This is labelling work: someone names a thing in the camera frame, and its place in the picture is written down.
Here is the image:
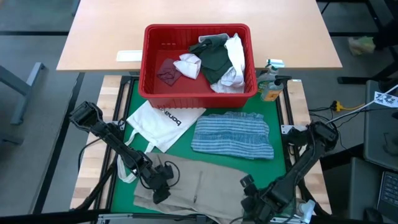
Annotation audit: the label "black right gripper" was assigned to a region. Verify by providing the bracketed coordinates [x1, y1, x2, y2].
[240, 174, 284, 222]

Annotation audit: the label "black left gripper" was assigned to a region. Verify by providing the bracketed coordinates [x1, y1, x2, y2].
[141, 154, 174, 205]

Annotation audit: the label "beige trousers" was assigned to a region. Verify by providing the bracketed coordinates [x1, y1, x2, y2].
[133, 152, 249, 224]

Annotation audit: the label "blue striped garment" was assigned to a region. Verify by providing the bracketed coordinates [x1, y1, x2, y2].
[190, 111, 275, 161]

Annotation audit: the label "white printed tote bag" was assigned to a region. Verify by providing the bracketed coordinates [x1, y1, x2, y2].
[117, 100, 207, 184]

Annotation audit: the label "red plastic laundry bin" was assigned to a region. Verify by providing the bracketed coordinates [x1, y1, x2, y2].
[137, 22, 258, 109]

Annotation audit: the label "green table mat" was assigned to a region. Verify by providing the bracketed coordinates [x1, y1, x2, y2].
[110, 77, 292, 218]

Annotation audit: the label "clear plastic spray bottle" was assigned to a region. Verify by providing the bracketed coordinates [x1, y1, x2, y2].
[292, 200, 317, 223]

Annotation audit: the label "orange soap pump bottle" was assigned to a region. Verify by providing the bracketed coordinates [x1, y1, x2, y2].
[260, 75, 293, 103]

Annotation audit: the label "maroon cloth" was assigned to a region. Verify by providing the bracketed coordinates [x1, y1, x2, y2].
[156, 57, 183, 87]

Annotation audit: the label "small crumpled white cloth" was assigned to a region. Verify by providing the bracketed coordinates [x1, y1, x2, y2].
[172, 52, 203, 80]

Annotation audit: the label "green spray bottle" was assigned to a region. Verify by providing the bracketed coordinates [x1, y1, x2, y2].
[256, 58, 285, 94]

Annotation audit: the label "yellow power plug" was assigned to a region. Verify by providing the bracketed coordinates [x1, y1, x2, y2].
[331, 100, 367, 113]

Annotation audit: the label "large white shirt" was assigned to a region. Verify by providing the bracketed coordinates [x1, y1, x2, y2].
[198, 32, 246, 94]

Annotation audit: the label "dark green garment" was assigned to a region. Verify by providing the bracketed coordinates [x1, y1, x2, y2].
[188, 34, 234, 85]

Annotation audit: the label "white paper label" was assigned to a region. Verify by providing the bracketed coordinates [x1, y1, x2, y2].
[116, 49, 144, 63]

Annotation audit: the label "grey side table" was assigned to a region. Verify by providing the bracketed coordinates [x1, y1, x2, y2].
[363, 79, 398, 172]

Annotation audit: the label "dark keyboard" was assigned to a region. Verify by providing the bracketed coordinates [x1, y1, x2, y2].
[376, 170, 398, 215]

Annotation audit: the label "light wooden desk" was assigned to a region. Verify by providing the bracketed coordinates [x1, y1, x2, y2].
[55, 0, 343, 73]

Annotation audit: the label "white printed paper tag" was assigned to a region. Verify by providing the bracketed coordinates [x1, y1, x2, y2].
[374, 90, 398, 109]

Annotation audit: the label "grey metal table leg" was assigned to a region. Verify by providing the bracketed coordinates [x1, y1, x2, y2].
[0, 62, 47, 126]

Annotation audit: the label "pale green bundle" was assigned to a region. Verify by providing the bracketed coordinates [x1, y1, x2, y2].
[347, 35, 376, 57]

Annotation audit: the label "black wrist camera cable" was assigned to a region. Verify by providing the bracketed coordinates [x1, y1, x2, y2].
[164, 161, 181, 189]

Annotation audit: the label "silver aluminium rail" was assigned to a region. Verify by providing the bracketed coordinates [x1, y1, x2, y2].
[96, 212, 193, 222]

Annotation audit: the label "black aluminium table frame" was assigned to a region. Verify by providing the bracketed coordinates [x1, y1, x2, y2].
[70, 74, 332, 224]

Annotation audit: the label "black cable bundle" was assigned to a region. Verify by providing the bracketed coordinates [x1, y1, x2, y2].
[309, 105, 345, 150]

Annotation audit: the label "white cable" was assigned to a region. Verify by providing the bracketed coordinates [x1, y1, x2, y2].
[328, 83, 398, 124]

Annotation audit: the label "black desk leg frame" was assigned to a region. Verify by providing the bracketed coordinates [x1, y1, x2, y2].
[337, 0, 398, 85]

